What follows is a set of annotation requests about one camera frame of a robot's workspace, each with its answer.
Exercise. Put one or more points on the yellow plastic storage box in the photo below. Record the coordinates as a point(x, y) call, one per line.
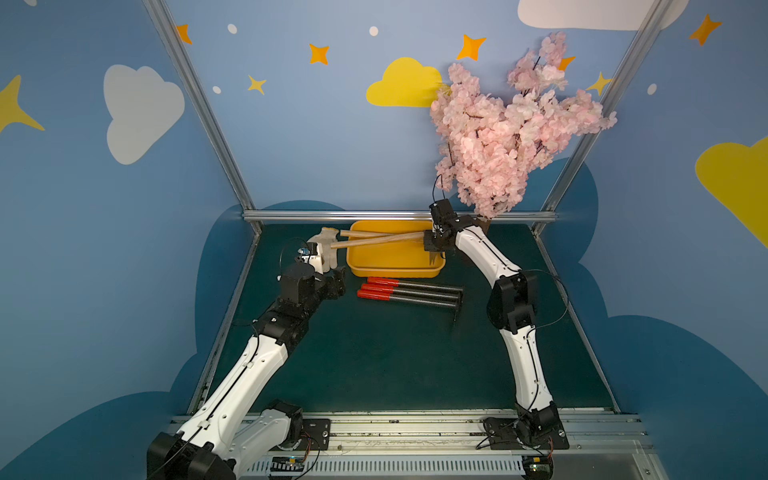
point(394, 226)

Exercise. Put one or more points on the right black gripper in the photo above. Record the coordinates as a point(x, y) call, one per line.
point(432, 240)

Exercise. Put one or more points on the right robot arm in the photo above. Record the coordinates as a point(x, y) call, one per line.
point(511, 308)

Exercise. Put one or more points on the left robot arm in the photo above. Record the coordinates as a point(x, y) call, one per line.
point(213, 443)

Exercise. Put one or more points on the red handle tool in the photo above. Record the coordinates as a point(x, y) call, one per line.
point(411, 284)
point(419, 293)
point(452, 304)

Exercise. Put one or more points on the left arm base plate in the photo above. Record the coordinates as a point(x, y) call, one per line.
point(314, 433)

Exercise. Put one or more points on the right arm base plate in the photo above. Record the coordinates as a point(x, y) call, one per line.
point(510, 435)

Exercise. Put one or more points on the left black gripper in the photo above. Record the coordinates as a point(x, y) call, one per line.
point(336, 282)

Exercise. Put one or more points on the pink blossom artificial tree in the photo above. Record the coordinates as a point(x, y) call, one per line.
point(489, 146)

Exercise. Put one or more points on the wooden handle hoe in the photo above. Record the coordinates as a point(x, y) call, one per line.
point(356, 234)
point(378, 240)

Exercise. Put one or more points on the white knitted work glove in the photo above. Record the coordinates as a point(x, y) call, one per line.
point(327, 237)

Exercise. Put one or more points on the aluminium front rail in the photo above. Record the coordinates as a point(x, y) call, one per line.
point(451, 444)

